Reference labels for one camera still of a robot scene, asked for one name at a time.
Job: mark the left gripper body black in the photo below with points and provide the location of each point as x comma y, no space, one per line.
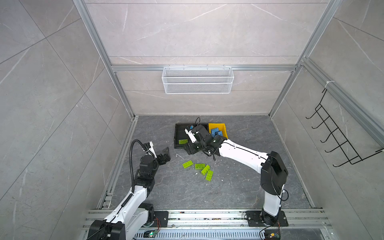
161,161

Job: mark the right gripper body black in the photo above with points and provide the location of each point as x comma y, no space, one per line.
194,148

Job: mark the blue lego brick top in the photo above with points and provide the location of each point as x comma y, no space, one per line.
214,131

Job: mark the green lego brick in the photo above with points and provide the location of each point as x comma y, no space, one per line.
200,166
182,142
209,175
205,170
187,164

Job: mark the green lego brick front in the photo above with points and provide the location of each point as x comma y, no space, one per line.
182,142

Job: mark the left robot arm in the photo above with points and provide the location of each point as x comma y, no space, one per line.
133,213

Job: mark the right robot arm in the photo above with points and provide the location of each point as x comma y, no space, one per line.
270,166

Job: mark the yellow plastic bin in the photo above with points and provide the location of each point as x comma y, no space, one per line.
222,128

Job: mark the black divided tray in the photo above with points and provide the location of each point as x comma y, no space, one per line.
181,135

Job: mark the green lego brick tilted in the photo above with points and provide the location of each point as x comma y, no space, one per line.
205,170

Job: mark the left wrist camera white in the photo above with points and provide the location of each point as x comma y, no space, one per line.
149,149

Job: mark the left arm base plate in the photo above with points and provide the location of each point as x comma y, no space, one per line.
158,219

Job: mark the white wire mesh basket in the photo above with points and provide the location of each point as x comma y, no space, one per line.
197,80

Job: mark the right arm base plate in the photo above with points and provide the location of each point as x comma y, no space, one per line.
262,219

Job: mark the aluminium rail front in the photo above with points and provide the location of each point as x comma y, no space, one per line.
236,224

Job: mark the black wire hook rack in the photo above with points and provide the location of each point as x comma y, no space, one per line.
339,137

